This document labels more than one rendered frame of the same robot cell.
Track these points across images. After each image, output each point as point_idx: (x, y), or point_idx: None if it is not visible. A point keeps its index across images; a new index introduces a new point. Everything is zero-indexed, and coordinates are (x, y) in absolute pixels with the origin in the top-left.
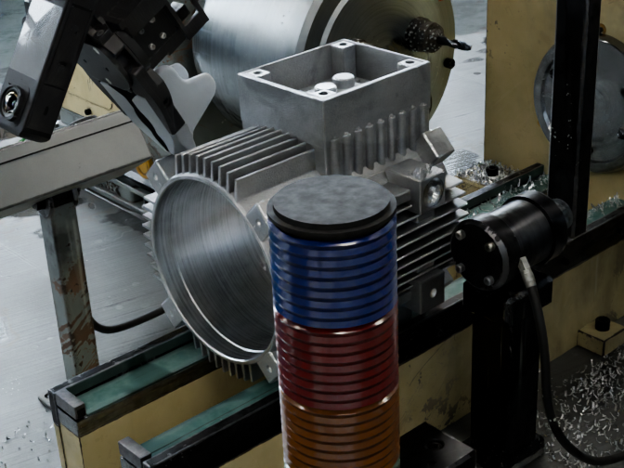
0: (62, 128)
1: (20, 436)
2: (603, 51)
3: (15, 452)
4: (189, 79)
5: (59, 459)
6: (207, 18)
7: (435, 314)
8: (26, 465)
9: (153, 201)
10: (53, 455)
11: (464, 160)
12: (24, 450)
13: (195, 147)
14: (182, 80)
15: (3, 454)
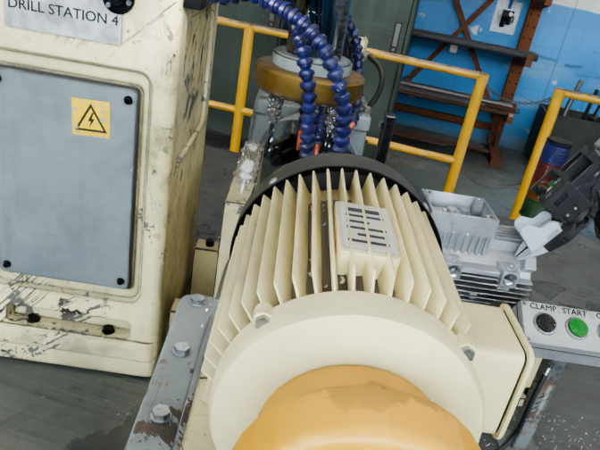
0: (565, 307)
1: (557, 449)
2: None
3: (562, 442)
4: (529, 218)
5: (541, 424)
6: (530, 187)
7: None
8: (558, 432)
9: (529, 279)
10: (544, 429)
11: (87, 445)
12: (557, 440)
13: (519, 247)
14: (534, 217)
15: (568, 445)
